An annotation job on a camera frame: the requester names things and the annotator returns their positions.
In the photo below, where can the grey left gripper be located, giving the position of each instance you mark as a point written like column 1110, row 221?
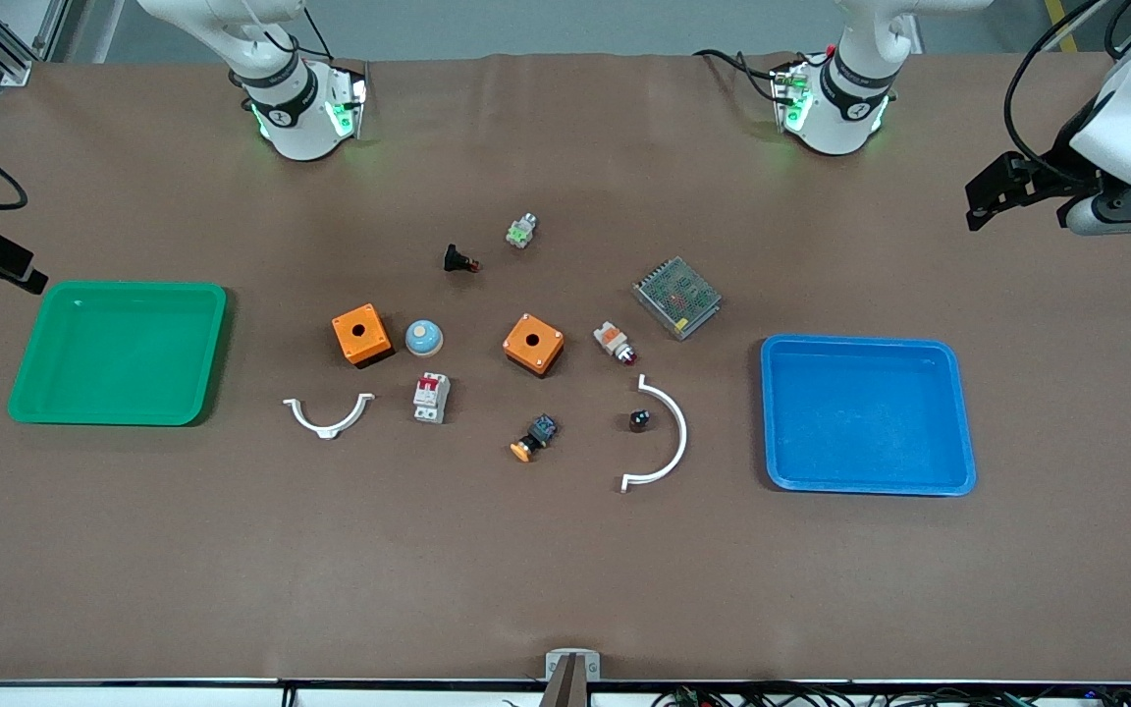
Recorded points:
column 1053, row 173

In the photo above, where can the small black capacitor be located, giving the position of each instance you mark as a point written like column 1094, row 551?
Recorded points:
column 638, row 420

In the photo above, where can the white red circuit breaker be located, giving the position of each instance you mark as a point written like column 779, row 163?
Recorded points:
column 430, row 399

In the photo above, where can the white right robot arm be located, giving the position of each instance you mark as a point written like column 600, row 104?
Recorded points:
column 296, row 118

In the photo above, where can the blue white dome capacitor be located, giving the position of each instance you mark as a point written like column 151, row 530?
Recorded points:
column 423, row 338

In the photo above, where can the green plastic tray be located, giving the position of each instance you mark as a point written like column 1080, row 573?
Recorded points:
column 114, row 353

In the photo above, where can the green-lit base module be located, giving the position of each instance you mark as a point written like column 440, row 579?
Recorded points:
column 791, row 98
column 348, row 103

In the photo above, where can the blue plastic tray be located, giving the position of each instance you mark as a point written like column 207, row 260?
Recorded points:
column 865, row 412

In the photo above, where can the metal mesh power supply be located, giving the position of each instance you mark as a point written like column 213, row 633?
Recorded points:
column 676, row 297

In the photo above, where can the orange button box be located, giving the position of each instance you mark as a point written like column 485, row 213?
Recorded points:
column 359, row 334
column 532, row 344

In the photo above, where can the white orange red pilot light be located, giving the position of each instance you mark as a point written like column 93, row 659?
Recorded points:
column 611, row 339

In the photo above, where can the green white contact block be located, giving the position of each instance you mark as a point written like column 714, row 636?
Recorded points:
column 521, row 232

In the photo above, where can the orange pushbutton with blue block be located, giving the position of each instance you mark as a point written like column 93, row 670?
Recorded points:
column 536, row 436

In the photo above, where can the aluminium frame profile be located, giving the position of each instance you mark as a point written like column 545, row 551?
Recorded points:
column 6, row 39

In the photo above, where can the small white curved bracket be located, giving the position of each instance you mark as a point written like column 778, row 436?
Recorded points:
column 328, row 428

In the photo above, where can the large white curved bracket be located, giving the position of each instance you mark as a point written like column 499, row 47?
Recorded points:
column 678, row 432

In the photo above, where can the black small switch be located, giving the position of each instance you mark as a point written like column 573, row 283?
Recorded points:
column 456, row 259

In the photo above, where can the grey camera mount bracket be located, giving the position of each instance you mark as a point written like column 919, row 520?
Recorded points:
column 572, row 668

